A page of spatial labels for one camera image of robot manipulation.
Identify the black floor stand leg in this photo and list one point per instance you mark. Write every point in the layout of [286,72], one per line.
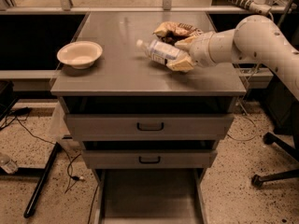
[41,174]

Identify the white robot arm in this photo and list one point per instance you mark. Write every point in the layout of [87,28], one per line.
[256,39]

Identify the clear bottle on floor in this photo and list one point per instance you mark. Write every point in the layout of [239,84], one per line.
[8,165]

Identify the grey bottom drawer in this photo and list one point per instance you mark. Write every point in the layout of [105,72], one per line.
[153,196]

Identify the white paper bowl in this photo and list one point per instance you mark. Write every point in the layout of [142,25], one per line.
[79,55]

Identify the grey top drawer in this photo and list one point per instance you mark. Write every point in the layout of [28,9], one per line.
[148,127]

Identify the grey drawer cabinet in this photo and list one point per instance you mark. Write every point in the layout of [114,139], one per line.
[124,82]

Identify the black box at left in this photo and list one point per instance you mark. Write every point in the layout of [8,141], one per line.
[8,98]

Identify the blue plastic water bottle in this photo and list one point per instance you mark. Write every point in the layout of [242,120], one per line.
[159,51]

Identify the crumpled chip bag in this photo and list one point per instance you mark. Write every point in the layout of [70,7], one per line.
[171,32]

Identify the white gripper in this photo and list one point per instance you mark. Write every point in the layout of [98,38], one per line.
[200,48]

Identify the white power strip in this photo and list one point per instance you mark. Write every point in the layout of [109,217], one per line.
[256,6]

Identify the grey drawer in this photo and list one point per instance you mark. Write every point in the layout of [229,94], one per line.
[148,159]
[148,127]
[153,196]

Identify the grey middle drawer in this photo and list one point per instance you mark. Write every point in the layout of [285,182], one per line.
[148,159]

